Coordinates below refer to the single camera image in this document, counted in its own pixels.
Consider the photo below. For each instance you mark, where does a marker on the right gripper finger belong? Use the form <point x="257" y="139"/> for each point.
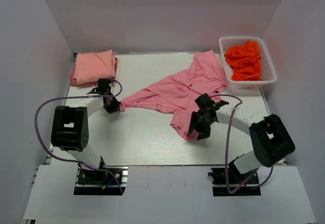
<point x="194" y="120"/>
<point x="203" y="130"/>

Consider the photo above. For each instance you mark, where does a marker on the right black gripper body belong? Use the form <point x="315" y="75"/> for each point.
<point x="198" y="123"/>

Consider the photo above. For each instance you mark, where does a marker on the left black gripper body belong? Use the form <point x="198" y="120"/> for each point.
<point x="112" y="105"/>

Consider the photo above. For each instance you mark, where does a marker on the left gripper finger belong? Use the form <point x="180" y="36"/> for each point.
<point x="116" y="104"/>
<point x="109" y="107"/>

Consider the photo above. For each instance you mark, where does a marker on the pink t shirt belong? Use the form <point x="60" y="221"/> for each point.
<point x="176" y="94"/>

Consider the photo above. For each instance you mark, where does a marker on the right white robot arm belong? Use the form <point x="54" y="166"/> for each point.
<point x="271" y="141"/>

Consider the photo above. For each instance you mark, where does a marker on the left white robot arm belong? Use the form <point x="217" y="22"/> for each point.
<point x="70" y="130"/>

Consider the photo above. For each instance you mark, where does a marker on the folded salmon t shirt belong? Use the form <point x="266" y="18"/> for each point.
<point x="90" y="67"/>

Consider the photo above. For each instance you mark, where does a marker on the orange t shirt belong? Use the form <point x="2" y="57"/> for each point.
<point x="245" y="62"/>

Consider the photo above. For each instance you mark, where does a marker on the white plastic basket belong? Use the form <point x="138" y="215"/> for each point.
<point x="268" y="73"/>

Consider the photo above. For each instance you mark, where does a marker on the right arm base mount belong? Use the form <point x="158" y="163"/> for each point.
<point x="248" y="188"/>

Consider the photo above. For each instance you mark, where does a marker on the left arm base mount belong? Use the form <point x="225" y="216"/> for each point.
<point x="98" y="183"/>

